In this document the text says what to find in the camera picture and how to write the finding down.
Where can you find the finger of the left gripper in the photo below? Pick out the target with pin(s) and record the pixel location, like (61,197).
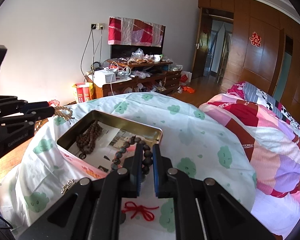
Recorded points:
(35,114)
(34,105)

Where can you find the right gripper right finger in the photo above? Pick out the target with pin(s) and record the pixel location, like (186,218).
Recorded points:
(162,186)

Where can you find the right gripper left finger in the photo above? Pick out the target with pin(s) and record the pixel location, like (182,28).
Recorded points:
(132,180)

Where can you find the red knot cord pendant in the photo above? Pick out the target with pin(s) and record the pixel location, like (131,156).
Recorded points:
(136,209)

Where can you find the pink tin box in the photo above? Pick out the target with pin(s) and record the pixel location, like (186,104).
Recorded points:
(70,136)

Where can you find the wooden bedroom door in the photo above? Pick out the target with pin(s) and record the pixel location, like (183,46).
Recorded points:
(202,43)

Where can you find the papers inside tin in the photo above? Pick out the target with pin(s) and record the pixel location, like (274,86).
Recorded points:
(94,154)

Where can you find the red yellow carton box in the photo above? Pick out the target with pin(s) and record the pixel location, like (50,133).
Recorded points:
(83,92)

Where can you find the white box on cabinet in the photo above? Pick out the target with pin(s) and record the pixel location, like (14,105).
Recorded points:
(102,77)

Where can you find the wooden tv cabinet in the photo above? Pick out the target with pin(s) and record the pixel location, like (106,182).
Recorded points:
(143,76)

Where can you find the black television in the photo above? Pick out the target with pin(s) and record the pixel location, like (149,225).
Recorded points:
(121,51)

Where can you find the white mug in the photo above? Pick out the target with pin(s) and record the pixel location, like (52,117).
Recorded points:
(157,58)

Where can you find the red patchwork cloth cover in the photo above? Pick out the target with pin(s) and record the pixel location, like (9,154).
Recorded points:
(134,32)

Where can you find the pink patchwork quilt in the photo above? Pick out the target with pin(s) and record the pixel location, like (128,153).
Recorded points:
(272,147)

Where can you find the red double happiness sticker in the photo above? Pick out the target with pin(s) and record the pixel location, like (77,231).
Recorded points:
(255,39)

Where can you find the wooden wardrobe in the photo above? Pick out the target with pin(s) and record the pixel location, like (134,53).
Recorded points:
(261,65)

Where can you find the wall power socket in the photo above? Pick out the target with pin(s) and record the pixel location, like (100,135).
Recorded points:
(97,26)

